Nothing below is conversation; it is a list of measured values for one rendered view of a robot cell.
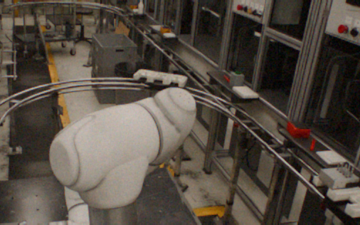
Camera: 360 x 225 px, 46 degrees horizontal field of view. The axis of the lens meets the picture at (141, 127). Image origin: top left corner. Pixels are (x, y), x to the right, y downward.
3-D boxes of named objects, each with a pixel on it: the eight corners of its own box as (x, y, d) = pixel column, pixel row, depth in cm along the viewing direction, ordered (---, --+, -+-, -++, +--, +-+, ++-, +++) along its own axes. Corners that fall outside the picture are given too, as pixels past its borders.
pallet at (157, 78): (132, 87, 305) (133, 73, 301) (138, 81, 317) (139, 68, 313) (181, 95, 296) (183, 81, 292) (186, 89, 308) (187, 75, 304)
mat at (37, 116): (90, 196, 315) (90, 194, 315) (7, 203, 300) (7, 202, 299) (44, 25, 822) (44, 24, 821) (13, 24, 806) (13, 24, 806)
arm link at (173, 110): (150, 119, 104) (107, 133, 96) (184, 68, 92) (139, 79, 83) (181, 161, 100) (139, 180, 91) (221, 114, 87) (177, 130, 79)
